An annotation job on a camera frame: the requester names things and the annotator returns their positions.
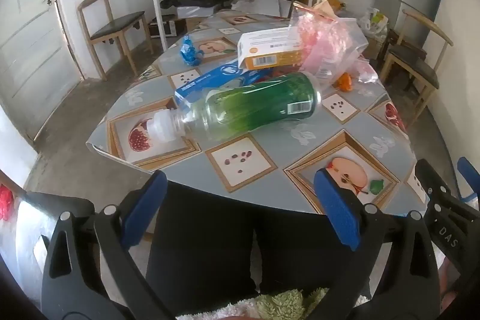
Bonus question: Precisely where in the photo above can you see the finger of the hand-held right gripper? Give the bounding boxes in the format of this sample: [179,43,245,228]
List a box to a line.
[414,159,480,221]
[457,157,480,201]

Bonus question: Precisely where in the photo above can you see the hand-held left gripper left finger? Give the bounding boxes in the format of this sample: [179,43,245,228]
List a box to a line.
[40,170,177,320]

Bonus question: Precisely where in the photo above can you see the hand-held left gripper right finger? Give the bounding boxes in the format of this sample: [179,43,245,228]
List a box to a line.
[305,167,441,320]

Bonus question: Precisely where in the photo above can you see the orange peel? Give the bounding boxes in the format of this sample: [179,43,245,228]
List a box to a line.
[335,73,354,92]

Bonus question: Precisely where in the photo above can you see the green plastic bottle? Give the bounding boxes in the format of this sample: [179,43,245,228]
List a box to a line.
[148,70,323,142]

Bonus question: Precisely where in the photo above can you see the blue toothpaste box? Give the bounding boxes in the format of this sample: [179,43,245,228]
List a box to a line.
[174,63,276,109]

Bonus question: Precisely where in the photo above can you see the blue snack wrapper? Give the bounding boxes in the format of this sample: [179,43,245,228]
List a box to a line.
[179,34,205,66]

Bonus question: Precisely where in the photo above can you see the pink clear plastic bag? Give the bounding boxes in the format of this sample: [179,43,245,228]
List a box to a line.
[289,1,379,88]

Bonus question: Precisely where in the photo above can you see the brown paper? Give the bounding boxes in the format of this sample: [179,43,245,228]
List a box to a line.
[311,0,340,19]

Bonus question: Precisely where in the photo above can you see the person's right hand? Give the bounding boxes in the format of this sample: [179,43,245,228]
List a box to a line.
[437,256,463,306]

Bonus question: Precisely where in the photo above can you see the person's black pants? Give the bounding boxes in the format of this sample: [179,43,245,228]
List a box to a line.
[145,181,376,306]

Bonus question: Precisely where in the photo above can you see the fruit print tablecloth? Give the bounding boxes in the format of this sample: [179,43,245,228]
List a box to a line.
[85,10,430,216]

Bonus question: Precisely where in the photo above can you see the green white fuzzy garment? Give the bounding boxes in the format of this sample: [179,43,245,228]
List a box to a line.
[176,288,372,320]

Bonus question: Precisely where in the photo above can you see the wooden chair dark seat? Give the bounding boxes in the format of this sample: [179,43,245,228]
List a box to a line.
[77,0,154,81]
[380,9,454,126]

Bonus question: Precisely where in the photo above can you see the white plastic bag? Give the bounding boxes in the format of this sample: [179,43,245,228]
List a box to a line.
[356,7,389,34]

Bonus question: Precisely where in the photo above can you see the white and orange carton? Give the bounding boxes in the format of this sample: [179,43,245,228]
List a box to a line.
[237,28,304,71]

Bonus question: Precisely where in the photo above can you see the black appliance box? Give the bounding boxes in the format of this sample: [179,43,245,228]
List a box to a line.
[148,14,179,39]

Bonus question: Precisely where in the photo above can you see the white door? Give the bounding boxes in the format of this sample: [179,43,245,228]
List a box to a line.
[0,0,81,141]

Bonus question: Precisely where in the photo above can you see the black cloth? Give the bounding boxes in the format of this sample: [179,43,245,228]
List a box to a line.
[160,0,231,9]

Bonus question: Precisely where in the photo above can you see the white foam sheets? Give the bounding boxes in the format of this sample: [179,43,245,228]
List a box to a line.
[230,0,293,17]

